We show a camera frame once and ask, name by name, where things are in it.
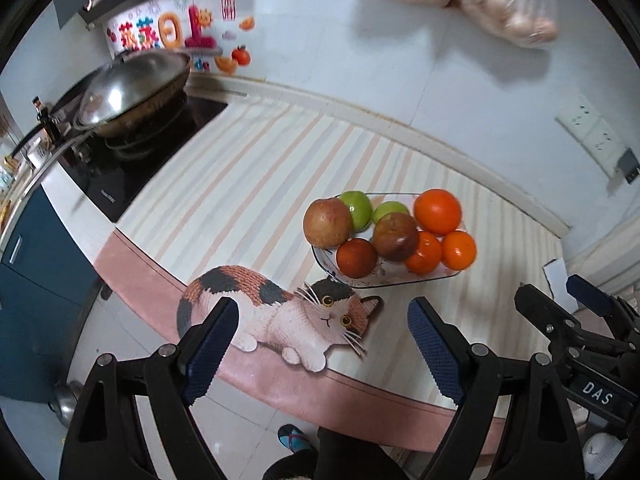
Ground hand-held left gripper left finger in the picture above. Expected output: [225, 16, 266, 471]
[59, 297, 241, 480]

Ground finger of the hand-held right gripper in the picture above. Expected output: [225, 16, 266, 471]
[514, 284, 586, 356]
[566, 275, 640, 333]

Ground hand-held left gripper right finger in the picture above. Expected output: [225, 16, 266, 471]
[407, 296, 586, 480]

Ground floral oval plate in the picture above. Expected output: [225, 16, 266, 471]
[310, 192, 463, 289]

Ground small orange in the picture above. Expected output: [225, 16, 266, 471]
[441, 230, 477, 271]
[404, 231, 443, 276]

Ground dark red apple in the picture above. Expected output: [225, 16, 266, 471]
[372, 212, 420, 262]

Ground red-brown apple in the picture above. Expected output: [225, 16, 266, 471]
[336, 238, 378, 279]

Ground large orange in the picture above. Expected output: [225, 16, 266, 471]
[413, 188, 462, 237]

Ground green apple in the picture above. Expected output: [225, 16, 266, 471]
[339, 190, 373, 233]
[371, 201, 412, 226]

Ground pale red yellow apple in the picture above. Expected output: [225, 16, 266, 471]
[303, 197, 355, 249]

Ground white power bank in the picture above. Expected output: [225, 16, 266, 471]
[542, 258, 571, 301]

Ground white rounded object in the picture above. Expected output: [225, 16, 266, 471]
[582, 432, 631, 480]

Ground blue slipper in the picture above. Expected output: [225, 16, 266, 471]
[277, 424, 316, 453]

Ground person's dark pants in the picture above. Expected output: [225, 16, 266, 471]
[262, 427, 413, 480]

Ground steel bowl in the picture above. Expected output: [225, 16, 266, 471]
[47, 380, 86, 428]

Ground striped cat table mat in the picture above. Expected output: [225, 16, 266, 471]
[94, 92, 571, 456]

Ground blue kitchen cabinet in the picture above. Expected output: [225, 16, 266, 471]
[0, 187, 103, 403]

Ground black cooktop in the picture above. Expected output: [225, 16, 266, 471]
[50, 87, 228, 223]

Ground steel wok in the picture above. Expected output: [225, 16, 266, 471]
[10, 51, 193, 161]

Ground steel wok lid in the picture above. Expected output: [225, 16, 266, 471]
[75, 55, 188, 128]

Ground plastic bag of eggs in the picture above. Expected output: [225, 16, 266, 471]
[385, 0, 561, 51]

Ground dark sauce bottle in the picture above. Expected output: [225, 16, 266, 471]
[31, 95, 51, 126]

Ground black wall charger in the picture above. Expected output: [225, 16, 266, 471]
[615, 147, 640, 183]

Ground white wall socket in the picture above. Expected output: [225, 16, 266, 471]
[587, 120, 626, 171]
[555, 92, 598, 138]

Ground colourful wall stickers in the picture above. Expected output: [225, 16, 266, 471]
[105, 0, 256, 76]

